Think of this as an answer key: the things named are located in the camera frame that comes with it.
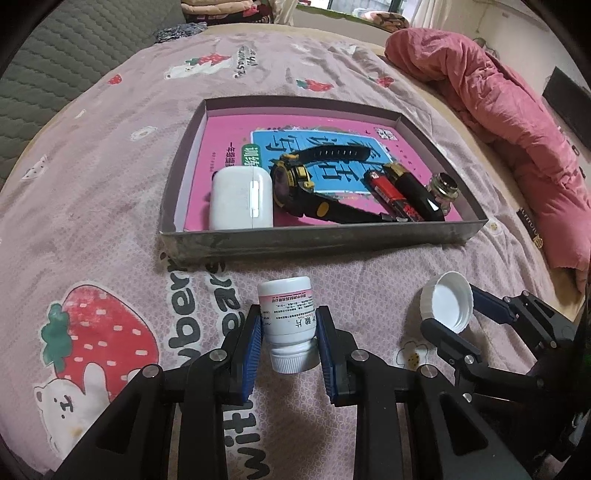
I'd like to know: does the pile of folded blankets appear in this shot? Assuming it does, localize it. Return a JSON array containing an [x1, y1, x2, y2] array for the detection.
[[181, 0, 298, 27]]

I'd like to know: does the white earbuds case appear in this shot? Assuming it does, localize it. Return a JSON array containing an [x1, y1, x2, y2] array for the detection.
[[209, 165, 274, 230]]

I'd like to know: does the pink blue book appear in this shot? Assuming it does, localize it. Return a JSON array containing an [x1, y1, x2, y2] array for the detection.
[[182, 114, 462, 232]]

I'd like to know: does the blue grey knitted cloth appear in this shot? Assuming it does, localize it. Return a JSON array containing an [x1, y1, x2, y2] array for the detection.
[[154, 21, 207, 44]]

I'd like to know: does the black yellow wrist watch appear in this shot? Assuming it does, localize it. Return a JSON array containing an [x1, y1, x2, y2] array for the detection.
[[270, 147, 399, 225]]

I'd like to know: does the white pill bottle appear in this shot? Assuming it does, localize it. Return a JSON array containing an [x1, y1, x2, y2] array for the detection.
[[257, 276, 320, 374]]

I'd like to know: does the grey cardboard box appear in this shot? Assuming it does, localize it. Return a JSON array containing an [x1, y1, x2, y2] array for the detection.
[[158, 95, 489, 269]]

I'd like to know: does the black gold lipstick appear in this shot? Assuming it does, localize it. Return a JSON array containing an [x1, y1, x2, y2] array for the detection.
[[384, 162, 445, 221]]

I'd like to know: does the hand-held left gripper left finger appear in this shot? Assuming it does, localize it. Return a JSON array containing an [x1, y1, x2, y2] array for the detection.
[[53, 305, 264, 480]]

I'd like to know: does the white curtain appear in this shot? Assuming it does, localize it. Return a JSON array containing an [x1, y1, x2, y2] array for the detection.
[[410, 0, 445, 29]]

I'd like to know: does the grey quilted cushion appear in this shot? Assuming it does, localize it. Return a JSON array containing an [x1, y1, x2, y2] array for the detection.
[[0, 0, 191, 174]]

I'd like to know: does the white plastic lid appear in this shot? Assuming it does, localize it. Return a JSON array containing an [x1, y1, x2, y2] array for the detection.
[[419, 271, 475, 334]]

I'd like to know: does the red black battery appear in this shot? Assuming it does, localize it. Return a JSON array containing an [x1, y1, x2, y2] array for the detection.
[[367, 170, 423, 223]]

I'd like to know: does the black flat screen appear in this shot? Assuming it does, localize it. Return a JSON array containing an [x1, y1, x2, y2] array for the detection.
[[542, 67, 591, 149]]

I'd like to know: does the small metal glass jar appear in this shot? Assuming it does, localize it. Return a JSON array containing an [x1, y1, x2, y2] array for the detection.
[[427, 173, 461, 217]]

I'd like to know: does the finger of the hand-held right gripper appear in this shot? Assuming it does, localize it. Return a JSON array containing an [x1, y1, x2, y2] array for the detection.
[[420, 318, 491, 403], [470, 284, 574, 343]]

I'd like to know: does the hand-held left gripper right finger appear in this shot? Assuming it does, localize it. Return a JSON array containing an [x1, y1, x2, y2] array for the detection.
[[315, 305, 532, 480]]

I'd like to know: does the pink quilt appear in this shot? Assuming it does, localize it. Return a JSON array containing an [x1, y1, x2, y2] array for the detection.
[[384, 28, 591, 272]]

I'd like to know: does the pink strawberry printed blanket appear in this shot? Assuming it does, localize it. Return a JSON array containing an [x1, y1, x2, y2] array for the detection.
[[0, 23, 568, 476]]

